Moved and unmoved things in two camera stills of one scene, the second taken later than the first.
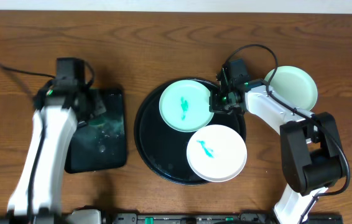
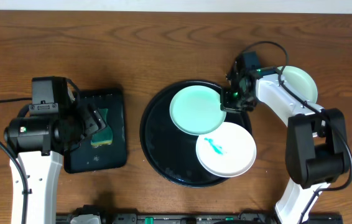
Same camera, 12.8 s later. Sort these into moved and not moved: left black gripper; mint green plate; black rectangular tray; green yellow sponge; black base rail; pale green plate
Moved: mint green plate; green yellow sponge; left black gripper
Not moved: black base rail; black rectangular tray; pale green plate
